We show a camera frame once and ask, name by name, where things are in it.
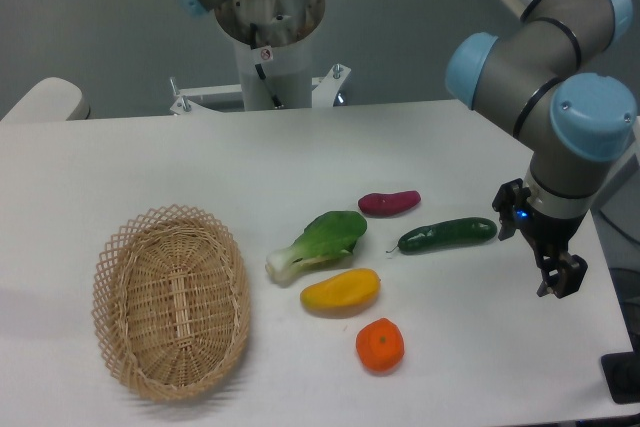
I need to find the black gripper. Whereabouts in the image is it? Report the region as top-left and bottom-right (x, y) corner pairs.
(492, 178), (586, 298)

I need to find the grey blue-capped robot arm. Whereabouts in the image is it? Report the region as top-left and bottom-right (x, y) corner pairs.
(178, 0), (637, 298)

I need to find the green cucumber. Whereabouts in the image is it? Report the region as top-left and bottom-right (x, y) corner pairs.
(387, 217), (498, 255)

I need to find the purple sweet potato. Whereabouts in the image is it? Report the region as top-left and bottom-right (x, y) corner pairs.
(358, 190), (421, 217)

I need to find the black device at table edge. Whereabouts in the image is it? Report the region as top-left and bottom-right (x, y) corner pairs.
(601, 352), (639, 405)

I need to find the orange persimmon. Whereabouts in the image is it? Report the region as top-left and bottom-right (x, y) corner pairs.
(356, 318), (405, 374)

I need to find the yellow mango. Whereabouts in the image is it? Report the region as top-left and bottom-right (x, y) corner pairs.
(299, 268), (381, 317)

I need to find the green bok choy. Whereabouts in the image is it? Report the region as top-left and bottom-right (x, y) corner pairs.
(265, 210), (368, 286)

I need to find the woven wicker basket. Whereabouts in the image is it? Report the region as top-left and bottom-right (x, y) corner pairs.
(92, 205), (251, 402)

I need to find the white chair armrest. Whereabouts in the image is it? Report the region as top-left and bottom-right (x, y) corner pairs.
(1, 77), (91, 125)

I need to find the white pedestal base bracket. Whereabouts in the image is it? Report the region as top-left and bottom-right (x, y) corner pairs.
(170, 63), (351, 115)

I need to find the black pedestal cable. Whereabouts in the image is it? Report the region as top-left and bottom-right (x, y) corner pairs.
(248, 21), (284, 111)

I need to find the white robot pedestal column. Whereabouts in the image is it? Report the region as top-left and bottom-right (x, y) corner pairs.
(214, 0), (327, 111)

